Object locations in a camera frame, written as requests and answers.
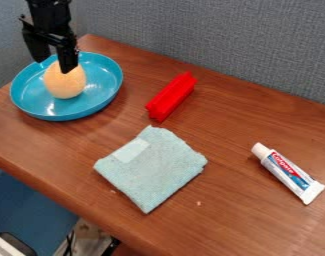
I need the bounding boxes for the red rectangular block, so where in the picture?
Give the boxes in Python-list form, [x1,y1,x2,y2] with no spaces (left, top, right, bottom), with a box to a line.
[145,72,197,122]

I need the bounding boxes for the grey object under table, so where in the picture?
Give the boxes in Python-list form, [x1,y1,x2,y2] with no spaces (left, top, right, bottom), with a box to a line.
[54,219,120,256]

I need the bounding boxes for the white toothpaste tube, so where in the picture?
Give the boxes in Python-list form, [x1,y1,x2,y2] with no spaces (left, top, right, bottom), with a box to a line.
[252,143,325,205]

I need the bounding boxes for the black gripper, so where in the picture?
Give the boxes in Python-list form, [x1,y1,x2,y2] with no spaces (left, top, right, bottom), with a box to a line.
[20,0,78,74]

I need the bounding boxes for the blue plate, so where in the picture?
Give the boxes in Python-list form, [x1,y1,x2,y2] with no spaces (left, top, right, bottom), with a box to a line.
[10,51,124,121]

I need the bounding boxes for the light blue folded cloth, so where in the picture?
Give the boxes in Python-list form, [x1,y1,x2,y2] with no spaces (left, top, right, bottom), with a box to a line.
[94,126,208,214]

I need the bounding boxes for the yellow orange ball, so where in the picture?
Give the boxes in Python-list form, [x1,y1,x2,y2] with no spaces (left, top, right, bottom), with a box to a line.
[44,61,86,99]

